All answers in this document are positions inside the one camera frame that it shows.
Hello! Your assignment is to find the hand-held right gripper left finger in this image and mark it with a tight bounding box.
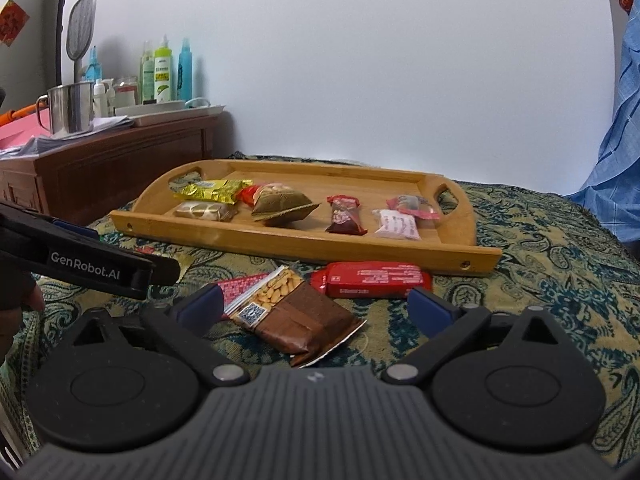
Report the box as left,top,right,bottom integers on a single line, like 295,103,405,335
67,282,251,388

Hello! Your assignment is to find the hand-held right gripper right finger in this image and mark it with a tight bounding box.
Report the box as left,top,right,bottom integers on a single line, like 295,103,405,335
385,287,569,386

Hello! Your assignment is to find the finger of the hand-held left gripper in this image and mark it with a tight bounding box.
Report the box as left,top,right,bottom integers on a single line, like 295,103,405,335
0,203,100,242
149,255,181,287

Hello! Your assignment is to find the clear red checked packet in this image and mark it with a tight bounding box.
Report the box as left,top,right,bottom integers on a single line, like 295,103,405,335
217,271,276,318

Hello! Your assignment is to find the long red bar packet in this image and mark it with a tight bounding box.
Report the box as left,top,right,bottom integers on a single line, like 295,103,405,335
310,261,433,300

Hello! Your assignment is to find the silver gold snack packet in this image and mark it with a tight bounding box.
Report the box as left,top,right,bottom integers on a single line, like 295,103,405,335
174,201,238,222

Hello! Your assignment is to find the white snack packet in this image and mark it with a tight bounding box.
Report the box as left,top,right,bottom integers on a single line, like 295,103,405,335
372,209,422,241

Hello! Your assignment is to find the yellow snack packet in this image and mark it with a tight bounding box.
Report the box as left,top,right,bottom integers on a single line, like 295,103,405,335
173,180,254,206

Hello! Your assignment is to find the brown almond bar packet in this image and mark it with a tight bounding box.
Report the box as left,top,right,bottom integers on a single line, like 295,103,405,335
227,266,368,370

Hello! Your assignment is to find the clear pink edged packet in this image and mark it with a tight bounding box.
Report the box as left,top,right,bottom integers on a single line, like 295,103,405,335
386,195,442,221

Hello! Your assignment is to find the wooden tray with handles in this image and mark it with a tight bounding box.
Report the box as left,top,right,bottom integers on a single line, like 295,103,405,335
109,158,502,276

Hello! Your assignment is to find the dark brown chocolate packet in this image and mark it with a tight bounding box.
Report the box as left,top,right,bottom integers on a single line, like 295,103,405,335
325,195,368,236

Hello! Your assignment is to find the red gold nut packet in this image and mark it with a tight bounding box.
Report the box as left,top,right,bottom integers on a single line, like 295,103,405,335
236,183,322,228

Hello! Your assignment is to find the person's left hand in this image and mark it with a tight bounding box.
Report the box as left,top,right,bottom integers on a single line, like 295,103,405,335
0,271,46,367

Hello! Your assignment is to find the brown wooden cabinet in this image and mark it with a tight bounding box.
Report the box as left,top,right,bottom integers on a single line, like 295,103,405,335
0,112,233,228

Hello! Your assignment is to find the paisley patterned blanket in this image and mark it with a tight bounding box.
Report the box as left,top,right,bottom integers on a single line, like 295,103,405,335
0,152,640,466

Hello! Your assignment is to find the stack of papers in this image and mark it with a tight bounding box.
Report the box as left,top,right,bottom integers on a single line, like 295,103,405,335
0,115,136,161

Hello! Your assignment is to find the pink book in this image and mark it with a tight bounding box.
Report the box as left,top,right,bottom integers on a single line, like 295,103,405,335
0,110,51,151

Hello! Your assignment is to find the stainless steel pot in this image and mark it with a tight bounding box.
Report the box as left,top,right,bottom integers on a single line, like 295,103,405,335
35,81,96,136

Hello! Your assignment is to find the glass jar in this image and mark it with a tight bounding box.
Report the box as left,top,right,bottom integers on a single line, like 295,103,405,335
114,76,139,108

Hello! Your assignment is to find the white plastic tray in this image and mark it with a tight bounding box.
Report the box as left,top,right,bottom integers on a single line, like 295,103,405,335
114,97,227,120

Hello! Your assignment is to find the blue bottle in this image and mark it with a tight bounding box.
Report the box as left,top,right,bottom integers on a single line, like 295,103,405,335
86,46,103,83

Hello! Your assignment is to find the clear green bottle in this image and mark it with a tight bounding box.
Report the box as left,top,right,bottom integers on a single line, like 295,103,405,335
140,40,156,105

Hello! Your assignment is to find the green and white bottle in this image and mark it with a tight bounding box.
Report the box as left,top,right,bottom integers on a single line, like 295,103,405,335
154,35,173,103

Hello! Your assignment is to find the teal spray bottle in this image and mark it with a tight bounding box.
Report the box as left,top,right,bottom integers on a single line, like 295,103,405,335
177,37,193,102

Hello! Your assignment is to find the electric fly swatter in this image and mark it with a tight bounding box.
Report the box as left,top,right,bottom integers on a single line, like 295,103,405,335
66,0,97,83

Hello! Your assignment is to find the blue checked cloth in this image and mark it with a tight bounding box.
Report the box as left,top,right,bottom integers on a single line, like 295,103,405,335
562,25,640,261

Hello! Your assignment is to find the orange handle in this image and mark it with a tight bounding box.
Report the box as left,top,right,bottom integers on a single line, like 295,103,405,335
0,105,41,126

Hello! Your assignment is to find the red wall decoration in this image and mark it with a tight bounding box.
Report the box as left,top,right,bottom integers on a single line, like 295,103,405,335
0,1,23,47

